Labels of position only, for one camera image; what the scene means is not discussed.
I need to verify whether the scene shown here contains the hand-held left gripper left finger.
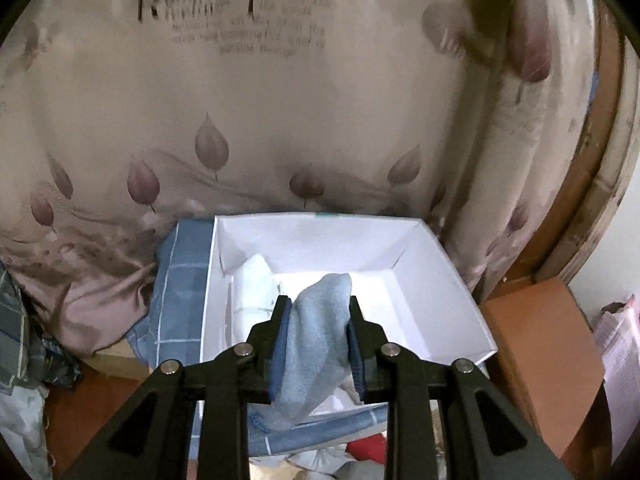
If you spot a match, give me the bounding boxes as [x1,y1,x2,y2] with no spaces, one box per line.
[62,295,293,480]

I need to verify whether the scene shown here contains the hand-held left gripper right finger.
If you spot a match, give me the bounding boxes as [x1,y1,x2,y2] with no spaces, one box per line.
[347,295,576,480]

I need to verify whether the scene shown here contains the light blue underwear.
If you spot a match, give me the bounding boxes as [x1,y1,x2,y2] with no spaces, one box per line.
[270,272,361,433]

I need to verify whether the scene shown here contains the red underwear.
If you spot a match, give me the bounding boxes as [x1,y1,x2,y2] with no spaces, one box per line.
[347,435,388,461]

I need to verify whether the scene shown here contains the white cardboard box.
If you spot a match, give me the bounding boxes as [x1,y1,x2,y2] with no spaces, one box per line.
[200,214,499,416]

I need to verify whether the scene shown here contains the blue checked cloth cover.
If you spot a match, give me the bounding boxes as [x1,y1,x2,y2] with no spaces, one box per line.
[125,217,391,458]

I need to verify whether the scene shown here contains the beige cardboard box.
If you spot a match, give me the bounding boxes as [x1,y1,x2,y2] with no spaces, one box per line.
[92,340,151,381]

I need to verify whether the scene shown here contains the brown cardboard box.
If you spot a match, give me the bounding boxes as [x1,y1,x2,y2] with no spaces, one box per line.
[480,277,608,461]

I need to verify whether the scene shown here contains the dark blue printed bag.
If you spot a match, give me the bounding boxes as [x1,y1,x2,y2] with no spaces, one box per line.
[30,335,81,391]

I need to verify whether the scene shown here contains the leaf print curtain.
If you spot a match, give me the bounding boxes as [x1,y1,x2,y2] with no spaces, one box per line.
[0,0,601,361]

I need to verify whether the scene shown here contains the grey plaid blanket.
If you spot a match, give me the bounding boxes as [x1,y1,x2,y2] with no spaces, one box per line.
[0,260,32,396]

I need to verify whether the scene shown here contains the white crumpled cloth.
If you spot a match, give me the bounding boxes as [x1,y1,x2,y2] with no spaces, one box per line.
[0,385,51,480]

